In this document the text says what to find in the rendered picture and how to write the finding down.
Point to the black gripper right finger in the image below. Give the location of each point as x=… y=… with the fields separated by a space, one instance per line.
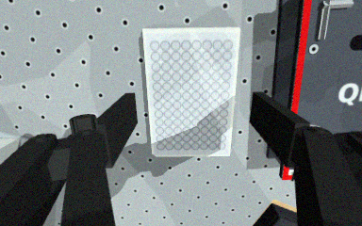
x=327 y=169

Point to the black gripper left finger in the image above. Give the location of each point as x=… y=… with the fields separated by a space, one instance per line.
x=33 y=176

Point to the white well plate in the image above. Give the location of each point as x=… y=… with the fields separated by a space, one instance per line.
x=191 y=76

